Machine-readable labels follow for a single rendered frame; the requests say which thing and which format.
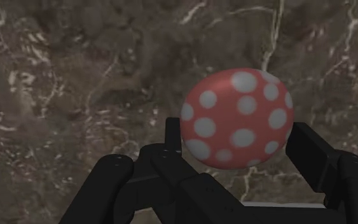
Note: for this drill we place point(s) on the red white-dotted ball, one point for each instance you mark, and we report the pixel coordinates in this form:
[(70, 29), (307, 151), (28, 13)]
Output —
[(237, 119)]

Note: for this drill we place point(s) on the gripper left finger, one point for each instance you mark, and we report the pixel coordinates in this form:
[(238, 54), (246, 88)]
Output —
[(154, 186)]

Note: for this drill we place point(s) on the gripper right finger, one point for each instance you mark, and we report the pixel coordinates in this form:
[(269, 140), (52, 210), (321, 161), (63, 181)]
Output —
[(330, 167)]

